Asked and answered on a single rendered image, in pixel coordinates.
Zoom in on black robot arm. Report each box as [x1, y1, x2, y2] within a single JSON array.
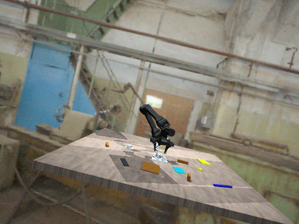
[[140, 104, 175, 146]]

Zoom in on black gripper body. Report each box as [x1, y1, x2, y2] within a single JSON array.
[[150, 133, 174, 147]]

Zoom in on dark grey flat bar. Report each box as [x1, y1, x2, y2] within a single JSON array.
[[121, 158, 129, 167]]

